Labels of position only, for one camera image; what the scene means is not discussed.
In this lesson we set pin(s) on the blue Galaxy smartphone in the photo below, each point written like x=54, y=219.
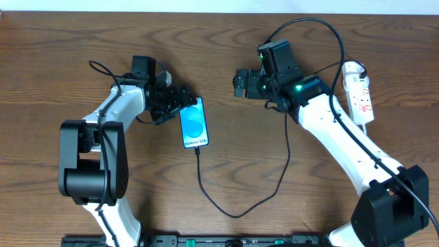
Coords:
x=193, y=125

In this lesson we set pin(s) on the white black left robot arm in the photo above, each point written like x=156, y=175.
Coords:
x=93, y=162

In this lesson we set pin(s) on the white power strip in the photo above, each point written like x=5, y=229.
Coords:
x=356, y=83

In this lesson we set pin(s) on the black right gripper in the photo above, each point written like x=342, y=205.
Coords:
x=247, y=82

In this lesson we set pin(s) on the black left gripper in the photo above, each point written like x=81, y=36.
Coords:
x=183, y=98

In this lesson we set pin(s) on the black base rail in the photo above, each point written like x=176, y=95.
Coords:
x=175, y=241

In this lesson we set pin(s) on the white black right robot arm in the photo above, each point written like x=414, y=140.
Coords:
x=391, y=198

